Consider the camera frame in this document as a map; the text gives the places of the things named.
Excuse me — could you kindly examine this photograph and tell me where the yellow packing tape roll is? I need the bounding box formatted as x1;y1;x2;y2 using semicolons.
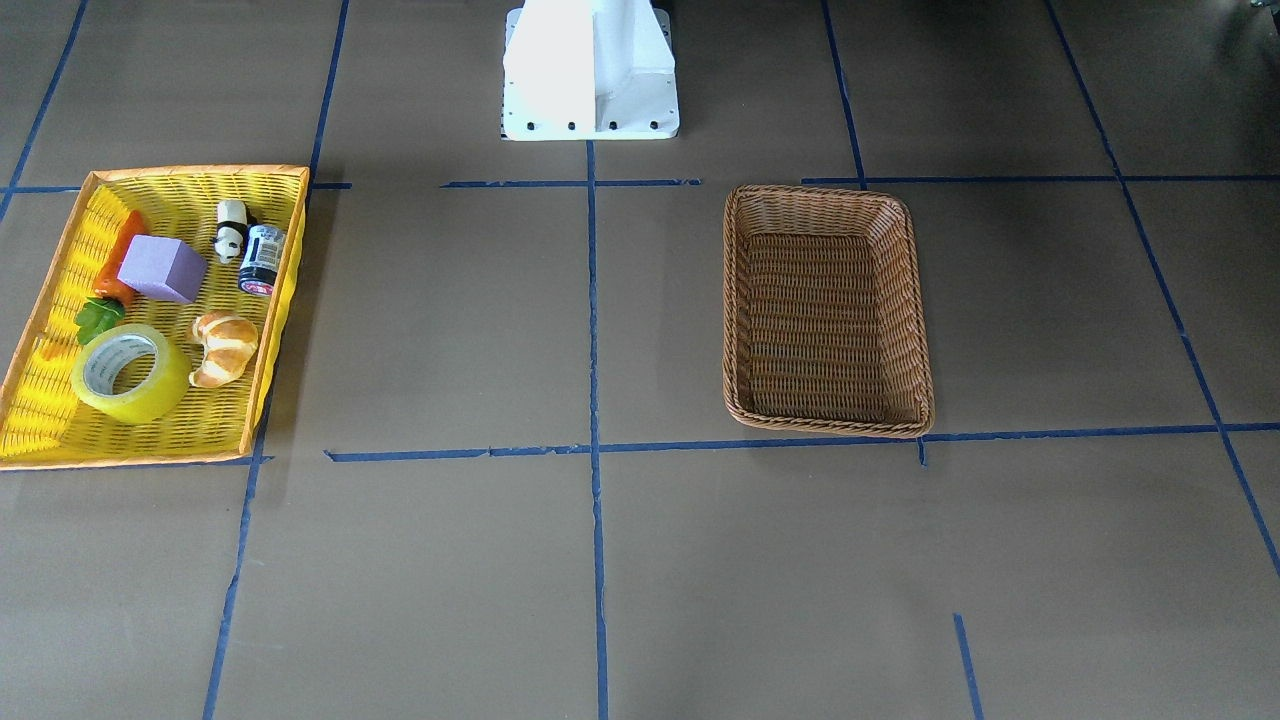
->
70;323;189;424

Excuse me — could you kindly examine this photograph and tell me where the brown wicker basket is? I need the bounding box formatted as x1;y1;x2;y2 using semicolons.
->
723;184;936;439

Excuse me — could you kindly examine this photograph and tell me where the yellow plastic woven basket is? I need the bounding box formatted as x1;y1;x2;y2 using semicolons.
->
1;165;310;470

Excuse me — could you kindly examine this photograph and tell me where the small black labelled can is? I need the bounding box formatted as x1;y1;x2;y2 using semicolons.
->
237;224;287;297

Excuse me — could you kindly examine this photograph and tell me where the toy croissant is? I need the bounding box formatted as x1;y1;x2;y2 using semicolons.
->
188;310;259;389

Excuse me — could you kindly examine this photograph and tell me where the purple foam cube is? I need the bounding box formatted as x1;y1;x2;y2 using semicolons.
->
116;234;209;304

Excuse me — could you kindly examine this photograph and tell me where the toy carrot with green leaves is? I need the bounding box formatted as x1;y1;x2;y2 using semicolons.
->
76;210;147;346

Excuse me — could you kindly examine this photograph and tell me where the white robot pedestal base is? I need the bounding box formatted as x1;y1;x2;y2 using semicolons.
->
500;1;681;142

